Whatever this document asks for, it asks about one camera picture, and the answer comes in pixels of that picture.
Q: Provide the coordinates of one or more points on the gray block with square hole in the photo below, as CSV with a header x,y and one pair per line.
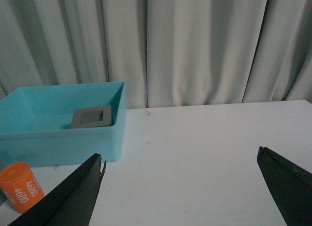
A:
x,y
92,117

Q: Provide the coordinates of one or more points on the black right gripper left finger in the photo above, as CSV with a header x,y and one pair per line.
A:
x,y
72,202

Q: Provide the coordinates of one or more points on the white curtain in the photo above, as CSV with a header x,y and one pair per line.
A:
x,y
168,52

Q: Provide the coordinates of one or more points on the blue plastic box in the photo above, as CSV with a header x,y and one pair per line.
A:
x,y
35,124

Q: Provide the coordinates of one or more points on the orange cylinder part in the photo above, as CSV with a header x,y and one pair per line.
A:
x,y
20,186

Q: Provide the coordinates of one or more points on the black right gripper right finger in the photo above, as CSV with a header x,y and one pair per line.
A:
x,y
289,185

